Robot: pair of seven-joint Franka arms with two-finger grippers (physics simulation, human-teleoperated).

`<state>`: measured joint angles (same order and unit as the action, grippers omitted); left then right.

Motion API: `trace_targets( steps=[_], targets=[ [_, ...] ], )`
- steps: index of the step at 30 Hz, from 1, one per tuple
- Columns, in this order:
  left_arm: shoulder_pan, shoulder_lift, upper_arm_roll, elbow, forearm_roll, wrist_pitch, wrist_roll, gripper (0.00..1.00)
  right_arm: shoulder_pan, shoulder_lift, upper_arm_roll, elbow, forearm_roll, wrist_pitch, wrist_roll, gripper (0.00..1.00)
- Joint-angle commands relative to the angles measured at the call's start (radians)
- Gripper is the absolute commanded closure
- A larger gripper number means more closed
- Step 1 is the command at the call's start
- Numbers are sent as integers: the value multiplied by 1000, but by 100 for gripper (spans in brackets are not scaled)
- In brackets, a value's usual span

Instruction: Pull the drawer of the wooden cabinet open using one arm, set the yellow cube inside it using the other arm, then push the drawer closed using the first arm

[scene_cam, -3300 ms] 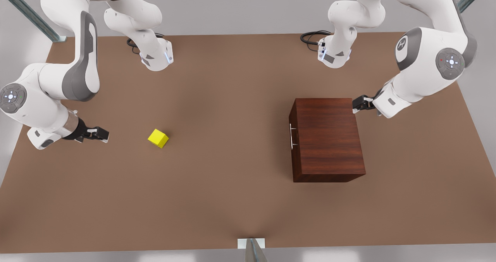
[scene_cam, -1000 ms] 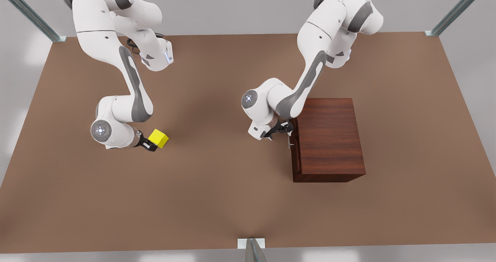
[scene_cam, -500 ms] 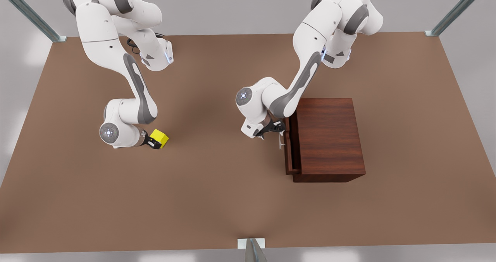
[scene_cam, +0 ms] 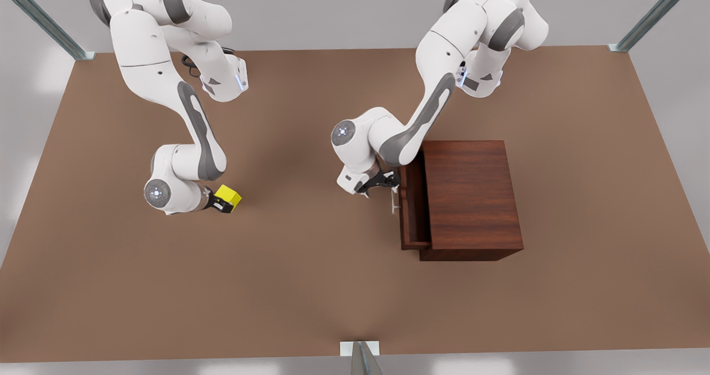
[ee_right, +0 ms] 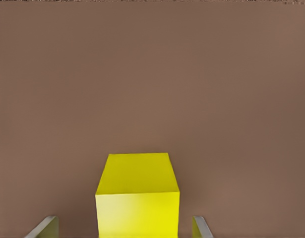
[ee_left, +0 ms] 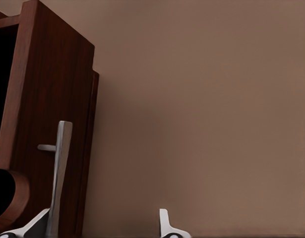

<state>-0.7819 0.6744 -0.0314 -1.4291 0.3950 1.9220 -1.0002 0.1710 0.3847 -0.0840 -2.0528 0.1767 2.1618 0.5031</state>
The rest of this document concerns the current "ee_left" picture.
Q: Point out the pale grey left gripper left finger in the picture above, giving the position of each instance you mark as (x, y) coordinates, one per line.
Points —
(30, 224)

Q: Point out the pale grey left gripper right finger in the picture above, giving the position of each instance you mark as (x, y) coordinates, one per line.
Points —
(164, 226)

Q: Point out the dark brown wooden cabinet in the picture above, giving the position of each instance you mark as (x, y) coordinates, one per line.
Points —
(55, 81)

